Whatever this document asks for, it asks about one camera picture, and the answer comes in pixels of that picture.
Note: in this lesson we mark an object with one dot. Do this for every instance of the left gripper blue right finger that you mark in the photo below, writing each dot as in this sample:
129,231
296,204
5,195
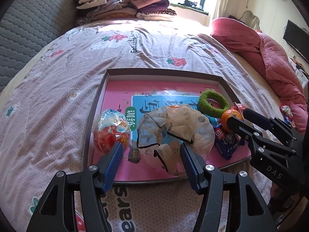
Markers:
194,168

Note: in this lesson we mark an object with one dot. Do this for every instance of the grey quilted headboard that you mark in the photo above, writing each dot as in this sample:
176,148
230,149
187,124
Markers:
27,27

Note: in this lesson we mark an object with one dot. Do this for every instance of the pink quilted blanket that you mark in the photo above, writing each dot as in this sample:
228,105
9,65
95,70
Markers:
285,82

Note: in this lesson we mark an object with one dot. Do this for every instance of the beige sheer hair scrunchie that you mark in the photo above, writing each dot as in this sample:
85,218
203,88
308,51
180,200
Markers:
161,132

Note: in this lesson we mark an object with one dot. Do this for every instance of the red blue snack bag left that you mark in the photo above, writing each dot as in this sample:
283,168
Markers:
108,128

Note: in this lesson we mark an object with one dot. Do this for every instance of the pink strawberry print bedsheet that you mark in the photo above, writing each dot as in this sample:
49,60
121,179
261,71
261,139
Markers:
135,66

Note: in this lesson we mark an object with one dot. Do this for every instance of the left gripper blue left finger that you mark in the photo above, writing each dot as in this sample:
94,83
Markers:
109,165

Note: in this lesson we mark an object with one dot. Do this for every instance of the black flat television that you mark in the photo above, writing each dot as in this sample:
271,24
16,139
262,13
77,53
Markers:
297,38

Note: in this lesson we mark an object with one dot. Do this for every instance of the white drawer cabinet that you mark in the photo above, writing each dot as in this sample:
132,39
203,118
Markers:
301,74

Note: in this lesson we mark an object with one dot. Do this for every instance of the dark blue biscuit packet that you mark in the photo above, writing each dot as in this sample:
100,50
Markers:
226,143

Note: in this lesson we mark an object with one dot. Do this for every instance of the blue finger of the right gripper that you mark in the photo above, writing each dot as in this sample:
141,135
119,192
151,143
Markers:
257,119

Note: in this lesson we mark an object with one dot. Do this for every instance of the small toy figure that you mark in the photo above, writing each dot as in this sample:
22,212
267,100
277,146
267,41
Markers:
287,115

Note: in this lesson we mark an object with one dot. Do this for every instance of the red pillow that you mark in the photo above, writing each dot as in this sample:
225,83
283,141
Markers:
237,37

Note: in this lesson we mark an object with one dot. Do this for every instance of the shallow brown cardboard tray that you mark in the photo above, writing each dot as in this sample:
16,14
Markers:
91,155

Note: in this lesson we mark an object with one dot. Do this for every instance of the pile of folded clothes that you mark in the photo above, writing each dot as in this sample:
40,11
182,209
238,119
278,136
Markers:
94,10

